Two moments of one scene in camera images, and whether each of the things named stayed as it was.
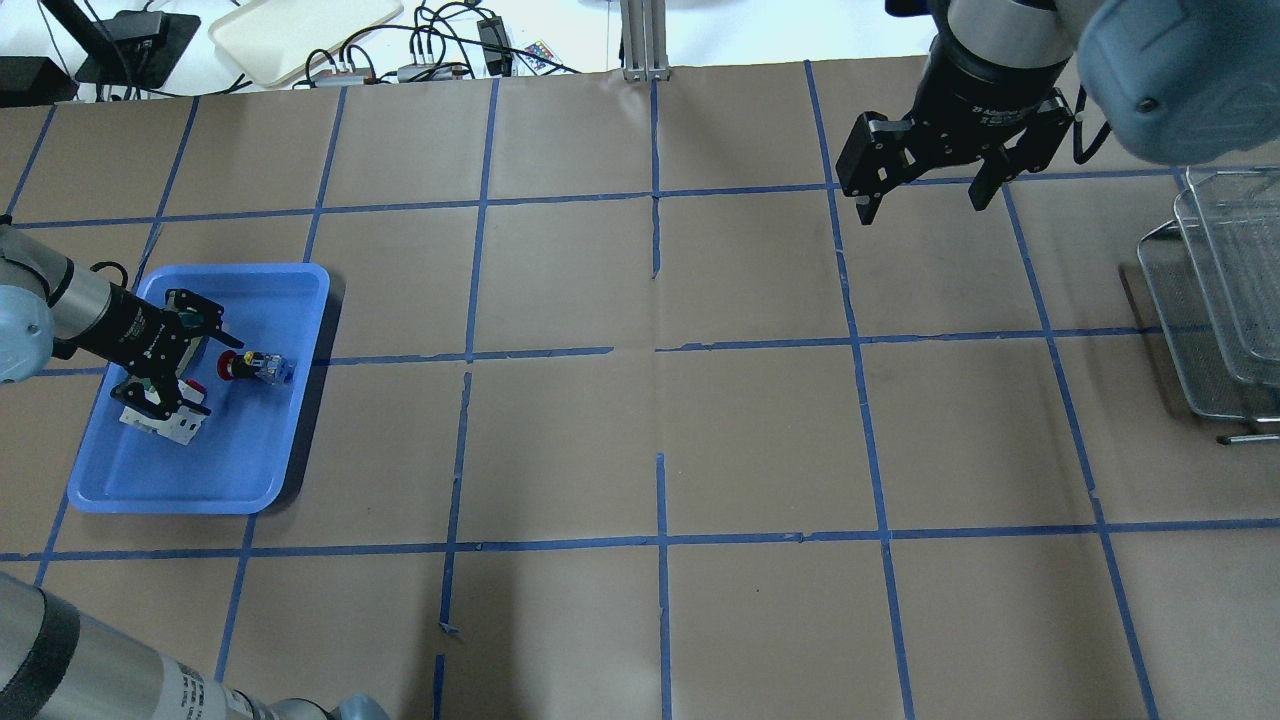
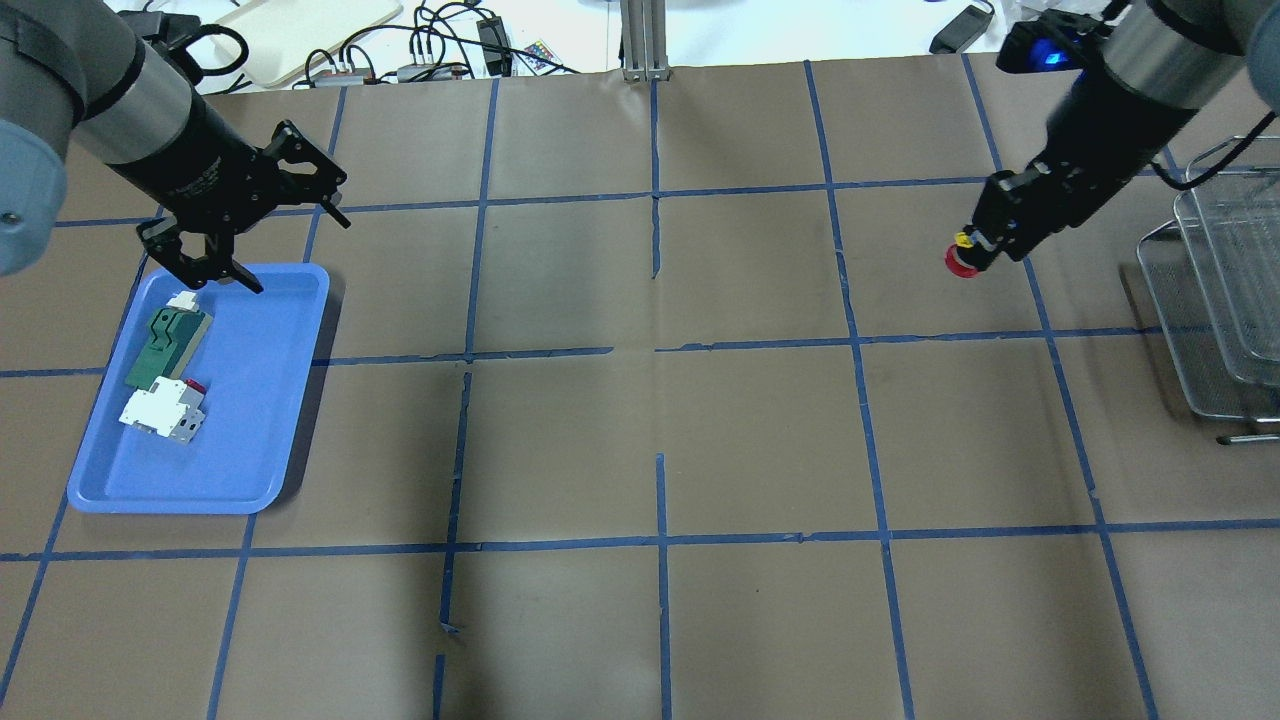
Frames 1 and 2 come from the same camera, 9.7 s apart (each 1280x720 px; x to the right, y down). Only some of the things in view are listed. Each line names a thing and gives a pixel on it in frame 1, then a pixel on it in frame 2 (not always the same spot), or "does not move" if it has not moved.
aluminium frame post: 644,39 does not move
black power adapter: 492,32 does not move
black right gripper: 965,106 to 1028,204
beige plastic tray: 280,41 does not move
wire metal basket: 1214,278 does not move
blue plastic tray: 240,457 does not move
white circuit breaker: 183,424 does not move
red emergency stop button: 271,368 to 954,265
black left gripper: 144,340 to 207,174
